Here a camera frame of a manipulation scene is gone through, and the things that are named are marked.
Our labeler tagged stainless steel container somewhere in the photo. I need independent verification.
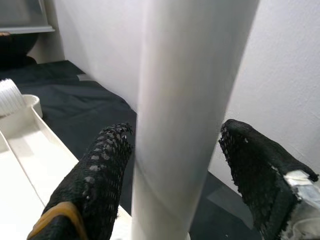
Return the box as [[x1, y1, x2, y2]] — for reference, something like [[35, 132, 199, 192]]
[[0, 0, 56, 35]]

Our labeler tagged white ribbed plastic tabletop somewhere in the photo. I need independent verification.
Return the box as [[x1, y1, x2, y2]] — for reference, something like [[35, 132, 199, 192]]
[[0, 94, 135, 240]]

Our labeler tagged black tablecloth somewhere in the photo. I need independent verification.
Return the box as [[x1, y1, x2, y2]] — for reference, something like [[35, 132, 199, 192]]
[[0, 59, 263, 240]]

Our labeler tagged white plastic table leg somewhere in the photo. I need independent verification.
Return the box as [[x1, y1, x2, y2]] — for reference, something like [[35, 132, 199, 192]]
[[0, 77, 26, 119], [131, 0, 261, 240]]

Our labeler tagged tan rubber band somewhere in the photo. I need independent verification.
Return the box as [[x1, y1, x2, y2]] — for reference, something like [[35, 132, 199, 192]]
[[26, 201, 88, 240]]

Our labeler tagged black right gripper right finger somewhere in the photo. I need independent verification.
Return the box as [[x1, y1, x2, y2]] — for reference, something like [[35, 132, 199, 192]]
[[218, 118, 320, 240]]

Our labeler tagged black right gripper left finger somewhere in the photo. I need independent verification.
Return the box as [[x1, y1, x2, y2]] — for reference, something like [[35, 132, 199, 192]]
[[26, 122, 135, 240]]

